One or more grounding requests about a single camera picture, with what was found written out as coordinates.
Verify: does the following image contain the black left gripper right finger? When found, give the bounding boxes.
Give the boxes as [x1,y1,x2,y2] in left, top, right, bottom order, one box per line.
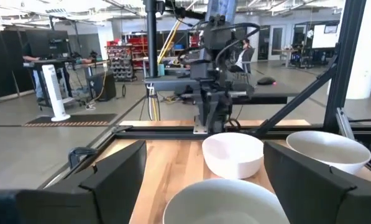
[263,141,371,224]

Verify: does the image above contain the standing desk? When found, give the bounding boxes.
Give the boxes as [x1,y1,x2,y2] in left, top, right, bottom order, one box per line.
[22,57,109,111]

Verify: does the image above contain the black striped floor mat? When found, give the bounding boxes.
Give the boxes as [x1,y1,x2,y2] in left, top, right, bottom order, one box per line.
[22,113,119,128]

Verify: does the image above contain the dark grey desk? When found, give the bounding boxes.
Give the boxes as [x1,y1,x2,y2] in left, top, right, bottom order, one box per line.
[144,73,298,105]

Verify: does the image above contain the black table clamp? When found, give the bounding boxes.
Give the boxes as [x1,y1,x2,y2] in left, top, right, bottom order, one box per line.
[67,146,98,170]

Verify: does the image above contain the black pole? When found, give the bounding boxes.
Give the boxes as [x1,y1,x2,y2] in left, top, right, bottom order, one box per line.
[143,0,160,78]

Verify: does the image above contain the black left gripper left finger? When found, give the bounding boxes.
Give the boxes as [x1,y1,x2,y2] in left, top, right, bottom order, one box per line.
[0,139,147,224]

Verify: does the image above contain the black computer mouse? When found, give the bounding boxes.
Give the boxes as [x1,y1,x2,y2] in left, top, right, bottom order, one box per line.
[256,76,278,86]

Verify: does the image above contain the whiteboard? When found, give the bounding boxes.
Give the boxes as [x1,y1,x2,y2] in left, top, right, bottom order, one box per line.
[311,24,340,50]

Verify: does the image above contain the black aluminium frame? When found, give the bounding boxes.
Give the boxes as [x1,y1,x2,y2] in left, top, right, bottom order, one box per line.
[39,0,371,190]

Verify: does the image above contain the white tower fan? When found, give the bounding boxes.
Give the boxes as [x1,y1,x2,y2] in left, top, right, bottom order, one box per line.
[41,63,71,123]

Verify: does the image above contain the person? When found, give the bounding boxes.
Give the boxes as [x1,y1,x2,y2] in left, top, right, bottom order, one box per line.
[230,37,255,74]
[22,43,47,102]

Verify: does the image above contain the black equipment box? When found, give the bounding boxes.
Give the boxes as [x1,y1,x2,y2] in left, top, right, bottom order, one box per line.
[87,70,117,102]

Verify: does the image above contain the black partition panels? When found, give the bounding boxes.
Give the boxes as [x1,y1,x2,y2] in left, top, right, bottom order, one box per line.
[0,27,35,102]

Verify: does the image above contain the yellow cable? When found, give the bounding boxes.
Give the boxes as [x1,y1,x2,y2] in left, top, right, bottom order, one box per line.
[157,19,181,65]

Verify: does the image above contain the white bowl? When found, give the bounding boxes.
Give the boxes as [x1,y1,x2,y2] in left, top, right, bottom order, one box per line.
[162,178,291,224]
[201,132,265,180]

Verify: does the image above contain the pale grey bowl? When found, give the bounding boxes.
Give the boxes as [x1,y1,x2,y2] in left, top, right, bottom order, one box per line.
[285,130,371,175]

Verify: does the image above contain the red parts bin rack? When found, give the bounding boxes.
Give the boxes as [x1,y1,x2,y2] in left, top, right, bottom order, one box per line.
[106,37,149,83]

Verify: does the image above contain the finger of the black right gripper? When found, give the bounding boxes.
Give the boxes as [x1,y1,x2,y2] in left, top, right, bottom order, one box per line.
[198,98,217,132]
[216,98,233,132]

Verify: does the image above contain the white round pillar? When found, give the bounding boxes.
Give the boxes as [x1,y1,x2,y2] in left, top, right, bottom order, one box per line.
[326,0,371,101]

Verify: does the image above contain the grey office chair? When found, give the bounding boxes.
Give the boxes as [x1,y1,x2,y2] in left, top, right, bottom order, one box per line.
[241,48,257,83]

